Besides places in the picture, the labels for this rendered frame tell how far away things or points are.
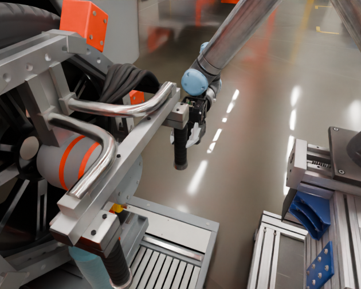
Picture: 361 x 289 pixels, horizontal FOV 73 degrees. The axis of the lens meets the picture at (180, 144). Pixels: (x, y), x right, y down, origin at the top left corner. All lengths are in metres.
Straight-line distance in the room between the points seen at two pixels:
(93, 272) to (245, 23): 0.67
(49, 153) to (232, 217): 1.16
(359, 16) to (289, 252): 0.93
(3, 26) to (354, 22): 0.75
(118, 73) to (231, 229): 1.15
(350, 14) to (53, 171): 0.77
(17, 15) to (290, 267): 1.22
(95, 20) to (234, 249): 1.22
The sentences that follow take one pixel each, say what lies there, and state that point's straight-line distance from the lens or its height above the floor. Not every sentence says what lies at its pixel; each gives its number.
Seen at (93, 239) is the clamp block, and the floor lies 0.95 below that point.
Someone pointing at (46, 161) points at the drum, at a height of 0.89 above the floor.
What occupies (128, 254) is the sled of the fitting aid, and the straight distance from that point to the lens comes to 1.25.
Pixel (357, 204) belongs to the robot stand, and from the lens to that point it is 0.82.
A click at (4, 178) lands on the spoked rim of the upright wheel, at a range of 0.66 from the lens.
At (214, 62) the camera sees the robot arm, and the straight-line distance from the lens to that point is 0.68.
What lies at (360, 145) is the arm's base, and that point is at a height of 0.86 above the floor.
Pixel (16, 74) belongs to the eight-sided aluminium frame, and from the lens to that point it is 0.49.
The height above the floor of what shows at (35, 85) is 1.07.
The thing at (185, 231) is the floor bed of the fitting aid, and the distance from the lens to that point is 1.37.
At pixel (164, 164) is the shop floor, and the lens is 1.79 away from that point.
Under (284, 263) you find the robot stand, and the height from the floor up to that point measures 0.21.
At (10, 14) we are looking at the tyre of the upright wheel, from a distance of 0.60.
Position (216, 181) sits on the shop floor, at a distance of 1.69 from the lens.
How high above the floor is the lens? 1.27
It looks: 41 degrees down
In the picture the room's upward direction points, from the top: straight up
